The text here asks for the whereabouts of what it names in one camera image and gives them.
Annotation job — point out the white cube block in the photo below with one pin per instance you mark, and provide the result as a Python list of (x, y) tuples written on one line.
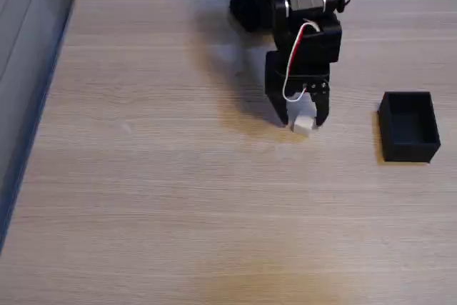
[(304, 125)]

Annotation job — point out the grey cabinet side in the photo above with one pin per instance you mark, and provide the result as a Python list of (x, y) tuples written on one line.
[(25, 51)]

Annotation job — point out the black open box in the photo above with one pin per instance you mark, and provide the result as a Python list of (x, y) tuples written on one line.
[(392, 140)]

